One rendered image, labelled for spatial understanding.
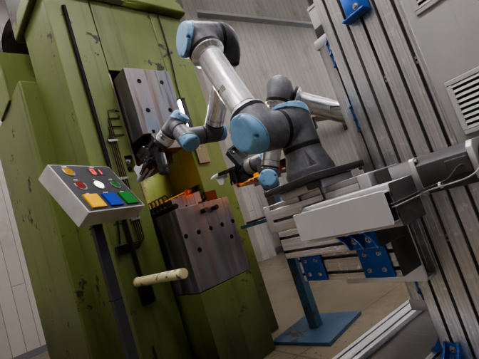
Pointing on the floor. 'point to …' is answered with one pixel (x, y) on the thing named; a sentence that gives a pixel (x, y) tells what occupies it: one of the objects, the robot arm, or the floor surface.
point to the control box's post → (114, 293)
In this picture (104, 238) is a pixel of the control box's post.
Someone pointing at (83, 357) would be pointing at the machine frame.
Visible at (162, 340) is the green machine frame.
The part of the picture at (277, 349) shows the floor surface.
